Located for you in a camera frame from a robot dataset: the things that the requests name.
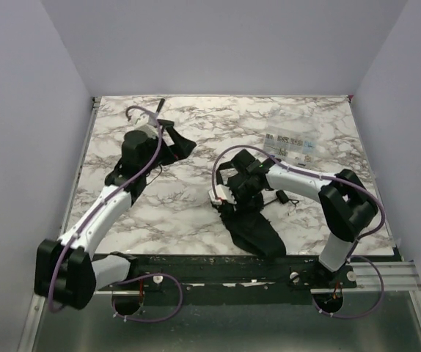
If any black folding umbrella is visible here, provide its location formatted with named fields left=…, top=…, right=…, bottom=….
left=216, top=150, right=301, bottom=260

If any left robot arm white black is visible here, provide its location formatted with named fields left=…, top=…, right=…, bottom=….
left=34, top=120, right=197, bottom=309

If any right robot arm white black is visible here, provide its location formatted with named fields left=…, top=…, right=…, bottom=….
left=227, top=149, right=379, bottom=273

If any black claw hammer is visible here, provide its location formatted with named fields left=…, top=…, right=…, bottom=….
left=148, top=98, right=175, bottom=128

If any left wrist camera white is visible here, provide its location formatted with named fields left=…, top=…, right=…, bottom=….
left=136, top=124, right=158, bottom=139

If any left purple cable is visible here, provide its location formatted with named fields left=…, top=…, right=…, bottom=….
left=48, top=105, right=183, bottom=324

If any purple cable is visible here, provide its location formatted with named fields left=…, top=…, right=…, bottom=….
left=48, top=105, right=183, bottom=324
left=210, top=145, right=387, bottom=320

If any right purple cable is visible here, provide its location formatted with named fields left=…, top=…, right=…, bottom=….
left=210, top=145, right=387, bottom=320

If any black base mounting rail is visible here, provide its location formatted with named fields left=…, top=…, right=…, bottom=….
left=51, top=251, right=362, bottom=307

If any aluminium frame rail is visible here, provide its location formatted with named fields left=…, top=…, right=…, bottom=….
left=19, top=255, right=421, bottom=351

